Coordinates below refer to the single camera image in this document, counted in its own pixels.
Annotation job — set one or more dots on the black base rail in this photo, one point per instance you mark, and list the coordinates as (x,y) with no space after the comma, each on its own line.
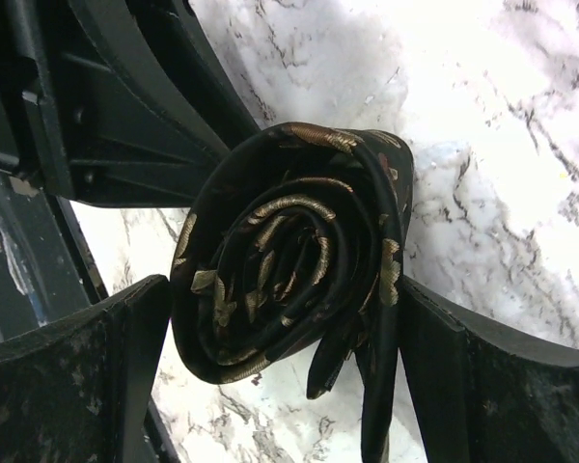
(47,273)

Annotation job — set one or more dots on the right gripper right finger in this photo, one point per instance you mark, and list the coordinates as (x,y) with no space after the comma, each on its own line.
(483,391)

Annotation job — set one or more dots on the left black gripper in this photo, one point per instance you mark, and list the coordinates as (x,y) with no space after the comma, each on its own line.
(111,102)

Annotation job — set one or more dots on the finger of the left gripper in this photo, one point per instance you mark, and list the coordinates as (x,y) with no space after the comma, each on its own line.
(196,105)

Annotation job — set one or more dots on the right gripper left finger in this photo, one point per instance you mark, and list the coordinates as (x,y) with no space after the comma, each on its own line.
(78,389)

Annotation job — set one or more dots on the black floral necktie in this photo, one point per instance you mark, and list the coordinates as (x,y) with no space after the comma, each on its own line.
(297,240)

